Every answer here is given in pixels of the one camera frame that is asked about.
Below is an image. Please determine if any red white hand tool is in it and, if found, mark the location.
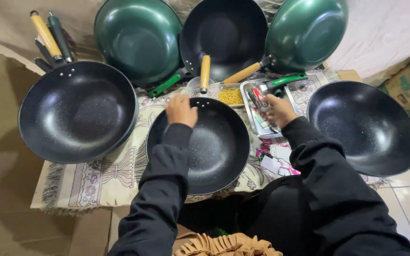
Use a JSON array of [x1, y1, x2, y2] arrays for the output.
[[248, 86, 272, 114]]

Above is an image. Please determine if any green white packet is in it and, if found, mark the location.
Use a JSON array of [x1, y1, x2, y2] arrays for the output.
[[254, 113, 273, 130]]

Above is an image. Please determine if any brown cardboard floor sheet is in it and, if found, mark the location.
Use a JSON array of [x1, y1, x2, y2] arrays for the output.
[[0, 43, 131, 256]]

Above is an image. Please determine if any tan backdrop paper sheet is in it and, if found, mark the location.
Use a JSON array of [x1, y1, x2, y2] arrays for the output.
[[0, 0, 198, 77]]

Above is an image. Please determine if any black speckled wok light handle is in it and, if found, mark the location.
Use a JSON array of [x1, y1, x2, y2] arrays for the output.
[[18, 10, 139, 164]]

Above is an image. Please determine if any printed cardboard box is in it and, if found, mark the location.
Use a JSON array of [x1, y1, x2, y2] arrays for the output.
[[379, 48, 410, 115]]

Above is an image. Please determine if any person's left hand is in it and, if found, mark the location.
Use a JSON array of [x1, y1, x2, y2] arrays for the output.
[[165, 94, 199, 129]]

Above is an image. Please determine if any clear plastic cup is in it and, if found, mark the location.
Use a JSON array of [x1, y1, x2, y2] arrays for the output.
[[186, 76, 215, 97]]

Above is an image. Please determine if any loose green black pan handle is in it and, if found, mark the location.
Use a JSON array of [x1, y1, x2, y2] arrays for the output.
[[258, 73, 308, 97]]

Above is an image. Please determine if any black wok dark green handle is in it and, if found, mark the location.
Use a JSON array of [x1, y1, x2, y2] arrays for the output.
[[47, 12, 75, 64]]

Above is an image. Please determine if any clear box of golden rivets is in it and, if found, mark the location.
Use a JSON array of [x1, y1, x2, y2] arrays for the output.
[[218, 83, 245, 108]]

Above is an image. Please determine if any black speckled wok without handle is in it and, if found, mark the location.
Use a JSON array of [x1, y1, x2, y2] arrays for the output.
[[306, 81, 410, 178]]

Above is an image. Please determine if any metal tray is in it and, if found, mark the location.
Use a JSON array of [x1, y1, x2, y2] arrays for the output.
[[240, 80, 301, 139]]

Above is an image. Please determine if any black wok bright green handle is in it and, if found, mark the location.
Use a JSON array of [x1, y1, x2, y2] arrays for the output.
[[148, 0, 269, 99]]

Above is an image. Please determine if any white cloth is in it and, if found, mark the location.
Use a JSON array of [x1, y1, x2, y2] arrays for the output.
[[324, 0, 410, 73]]

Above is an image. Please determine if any patterned fringed mat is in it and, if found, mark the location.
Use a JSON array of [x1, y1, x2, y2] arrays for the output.
[[31, 68, 391, 217]]

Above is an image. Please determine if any person's black robe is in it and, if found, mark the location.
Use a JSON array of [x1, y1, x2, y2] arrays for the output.
[[107, 116, 410, 256]]

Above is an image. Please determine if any black wok with wooden handle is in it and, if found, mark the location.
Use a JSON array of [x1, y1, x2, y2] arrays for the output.
[[146, 53, 251, 196]]

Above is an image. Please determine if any black wok dark grey handle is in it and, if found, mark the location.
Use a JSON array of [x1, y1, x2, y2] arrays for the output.
[[35, 38, 58, 68], [33, 58, 53, 73]]

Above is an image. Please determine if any green wok with wooden handle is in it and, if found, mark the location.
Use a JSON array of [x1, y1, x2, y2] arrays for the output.
[[223, 0, 349, 85]]

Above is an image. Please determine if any tan ruffled cloth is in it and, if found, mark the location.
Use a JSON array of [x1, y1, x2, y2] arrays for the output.
[[172, 232, 284, 256]]

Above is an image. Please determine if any white card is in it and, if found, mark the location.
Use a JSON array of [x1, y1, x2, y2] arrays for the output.
[[261, 154, 281, 175]]

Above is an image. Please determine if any person's right hand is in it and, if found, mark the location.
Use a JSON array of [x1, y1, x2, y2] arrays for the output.
[[260, 94, 300, 129]]

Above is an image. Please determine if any pink floral paper packaging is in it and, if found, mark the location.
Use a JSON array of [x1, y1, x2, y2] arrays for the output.
[[256, 137, 302, 177]]

